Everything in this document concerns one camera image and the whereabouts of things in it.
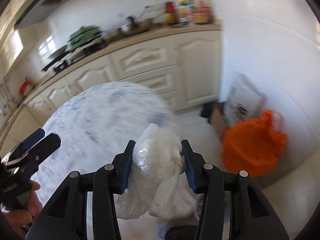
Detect clear plastic bag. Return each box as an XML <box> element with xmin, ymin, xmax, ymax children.
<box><xmin>115</xmin><ymin>123</ymin><xmax>185</xmax><ymax>219</ymax></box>

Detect cream lower kitchen cabinets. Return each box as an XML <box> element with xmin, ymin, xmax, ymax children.
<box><xmin>1</xmin><ymin>21</ymin><xmax>222</xmax><ymax>155</ymax></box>

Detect left hand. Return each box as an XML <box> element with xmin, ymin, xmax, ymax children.
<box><xmin>1</xmin><ymin>180</ymin><xmax>42</xmax><ymax>239</ymax></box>

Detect red container on counter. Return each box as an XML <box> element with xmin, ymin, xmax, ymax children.
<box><xmin>19</xmin><ymin>77</ymin><xmax>34</xmax><ymax>96</ymax></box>

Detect blue floral tablecloth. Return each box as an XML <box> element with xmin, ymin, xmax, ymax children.
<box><xmin>33</xmin><ymin>82</ymin><xmax>195</xmax><ymax>219</ymax></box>

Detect orange fabric bag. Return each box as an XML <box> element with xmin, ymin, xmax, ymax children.
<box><xmin>221</xmin><ymin>109</ymin><xmax>287</xmax><ymax>178</ymax></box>

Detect dark trouser leg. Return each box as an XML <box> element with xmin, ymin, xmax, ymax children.
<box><xmin>164</xmin><ymin>225</ymin><xmax>197</xmax><ymax>240</ymax></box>

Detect black gas stove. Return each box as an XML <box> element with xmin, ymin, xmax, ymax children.
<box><xmin>41</xmin><ymin>37</ymin><xmax>108</xmax><ymax>73</ymax></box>

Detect pink cloth in bag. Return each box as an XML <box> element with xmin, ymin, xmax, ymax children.
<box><xmin>272</xmin><ymin>112</ymin><xmax>283</xmax><ymax>132</ymax></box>

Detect brown cardboard box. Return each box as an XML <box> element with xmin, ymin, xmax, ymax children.
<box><xmin>209</xmin><ymin>102</ymin><xmax>228</xmax><ymax>139</ymax></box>

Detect green electric pot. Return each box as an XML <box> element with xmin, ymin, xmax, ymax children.
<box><xmin>67</xmin><ymin>25</ymin><xmax>101</xmax><ymax>52</ymax></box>

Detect white printed paper bag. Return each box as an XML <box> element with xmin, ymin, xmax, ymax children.
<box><xmin>223</xmin><ymin>73</ymin><xmax>265</xmax><ymax>127</ymax></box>

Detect steel wok pan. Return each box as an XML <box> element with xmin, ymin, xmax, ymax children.
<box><xmin>117</xmin><ymin>16</ymin><xmax>165</xmax><ymax>37</ymax></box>

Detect red cap oil bottle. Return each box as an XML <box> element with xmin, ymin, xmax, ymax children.
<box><xmin>165</xmin><ymin>1</ymin><xmax>178</xmax><ymax>25</ymax></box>

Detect yellow condiment bottle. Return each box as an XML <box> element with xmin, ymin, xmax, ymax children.
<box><xmin>178</xmin><ymin>0</ymin><xmax>191</xmax><ymax>25</ymax></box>

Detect orange label condiment jar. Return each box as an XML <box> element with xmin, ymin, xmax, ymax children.
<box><xmin>191</xmin><ymin>0</ymin><xmax>214</xmax><ymax>25</ymax></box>

